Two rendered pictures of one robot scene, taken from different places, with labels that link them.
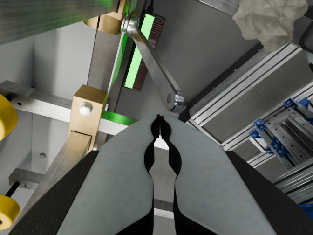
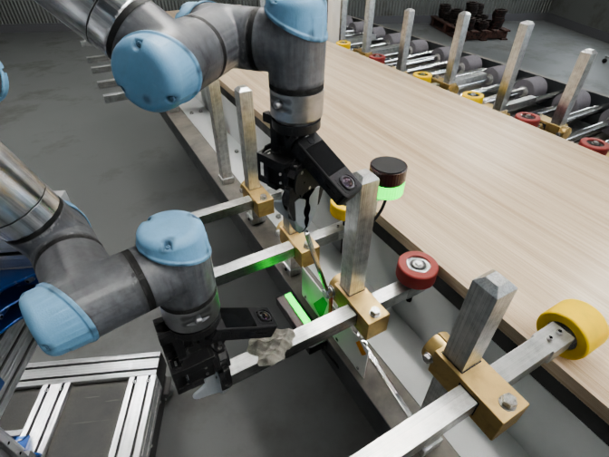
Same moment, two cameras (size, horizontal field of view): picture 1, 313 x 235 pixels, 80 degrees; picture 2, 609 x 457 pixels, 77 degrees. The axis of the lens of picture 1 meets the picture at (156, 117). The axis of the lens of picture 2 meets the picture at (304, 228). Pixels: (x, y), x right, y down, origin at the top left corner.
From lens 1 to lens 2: 0.58 m
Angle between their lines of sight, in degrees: 37
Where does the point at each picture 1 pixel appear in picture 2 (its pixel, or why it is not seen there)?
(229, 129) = (74, 413)
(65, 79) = (327, 274)
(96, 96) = (307, 257)
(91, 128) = (294, 238)
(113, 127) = (281, 247)
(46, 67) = not seen: hidden behind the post
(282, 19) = (267, 346)
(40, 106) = (328, 231)
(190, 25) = not seen: outside the picture
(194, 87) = (171, 432)
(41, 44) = not seen: hidden behind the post
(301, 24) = (251, 360)
